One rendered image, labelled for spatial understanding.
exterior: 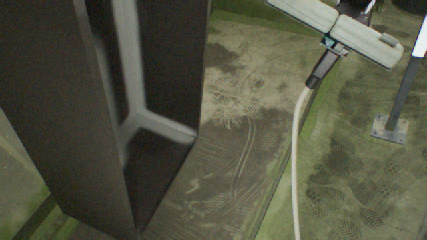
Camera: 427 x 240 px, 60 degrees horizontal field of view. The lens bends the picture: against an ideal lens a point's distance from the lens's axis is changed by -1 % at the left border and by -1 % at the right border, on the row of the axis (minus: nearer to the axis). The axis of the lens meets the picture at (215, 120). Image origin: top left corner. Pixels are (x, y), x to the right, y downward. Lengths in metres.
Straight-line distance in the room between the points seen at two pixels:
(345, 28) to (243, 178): 1.48
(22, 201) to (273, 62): 1.89
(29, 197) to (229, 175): 1.10
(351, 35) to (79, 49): 0.54
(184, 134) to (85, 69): 1.17
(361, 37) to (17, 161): 1.86
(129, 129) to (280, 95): 1.15
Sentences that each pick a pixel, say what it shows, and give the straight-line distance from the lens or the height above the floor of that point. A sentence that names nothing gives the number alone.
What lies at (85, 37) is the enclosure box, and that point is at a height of 1.52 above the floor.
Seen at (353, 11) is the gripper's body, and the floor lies 1.36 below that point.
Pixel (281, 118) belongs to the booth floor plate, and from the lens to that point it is 2.46.
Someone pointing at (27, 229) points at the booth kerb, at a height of 0.12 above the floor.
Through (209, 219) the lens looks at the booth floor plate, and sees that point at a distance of 2.07.
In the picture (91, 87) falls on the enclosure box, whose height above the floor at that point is 1.40.
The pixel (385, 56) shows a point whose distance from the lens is 0.86.
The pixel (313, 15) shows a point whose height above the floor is 1.42.
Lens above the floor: 1.88
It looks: 48 degrees down
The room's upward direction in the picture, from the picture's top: 9 degrees counter-clockwise
